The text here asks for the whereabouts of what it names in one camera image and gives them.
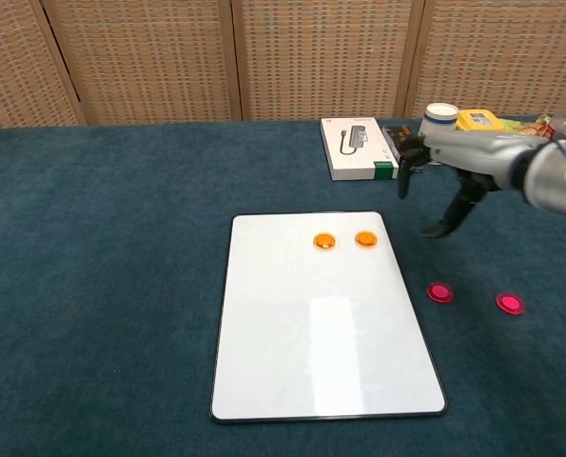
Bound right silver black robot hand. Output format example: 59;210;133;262
395;124;545;238

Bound white USB hub box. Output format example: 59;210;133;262
320;117;400;182

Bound white magnetic whiteboard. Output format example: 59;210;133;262
209;210;449;424

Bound small black box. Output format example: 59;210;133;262
381;124;415;158

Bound teal carpet table cover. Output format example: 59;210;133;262
0;113;566;457

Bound green snack bag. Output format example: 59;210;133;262
503;113;557;140

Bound white paper cup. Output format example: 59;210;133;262
423;102;460;132

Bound woven rattan folding screen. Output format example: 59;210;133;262
0;0;566;129

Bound red-pink round magnet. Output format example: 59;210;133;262
426;281;455;304
495;291;527;316

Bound yellow lidded green container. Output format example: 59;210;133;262
455;108;506;134

